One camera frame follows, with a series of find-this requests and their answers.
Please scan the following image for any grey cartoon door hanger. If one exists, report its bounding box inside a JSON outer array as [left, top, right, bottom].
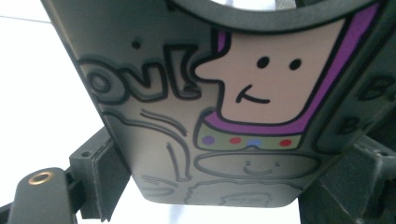
[[40, 0, 396, 209]]

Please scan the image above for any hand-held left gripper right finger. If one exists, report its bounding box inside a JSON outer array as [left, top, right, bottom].
[[298, 133, 396, 224]]

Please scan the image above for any white plastic bin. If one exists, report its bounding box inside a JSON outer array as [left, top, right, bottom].
[[0, 0, 52, 23]]

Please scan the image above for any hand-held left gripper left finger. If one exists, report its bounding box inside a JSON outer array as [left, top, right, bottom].
[[68, 125, 133, 223]]

